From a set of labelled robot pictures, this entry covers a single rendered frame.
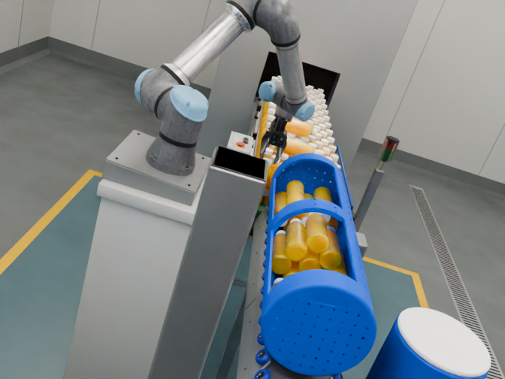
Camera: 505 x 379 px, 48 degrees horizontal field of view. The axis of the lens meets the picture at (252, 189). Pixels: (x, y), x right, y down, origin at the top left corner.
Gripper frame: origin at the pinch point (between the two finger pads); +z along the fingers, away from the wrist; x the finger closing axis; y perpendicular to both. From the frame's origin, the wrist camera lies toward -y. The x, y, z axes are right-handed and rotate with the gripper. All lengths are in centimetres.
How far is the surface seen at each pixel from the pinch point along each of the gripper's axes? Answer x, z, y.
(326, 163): 18.8, -13.3, 22.5
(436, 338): 55, 6, 83
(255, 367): 5, 17, 102
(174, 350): -17, -36, 164
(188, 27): -92, 36, -406
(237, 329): 9, 71, 21
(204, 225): -18, -53, 164
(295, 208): 7, -10, 62
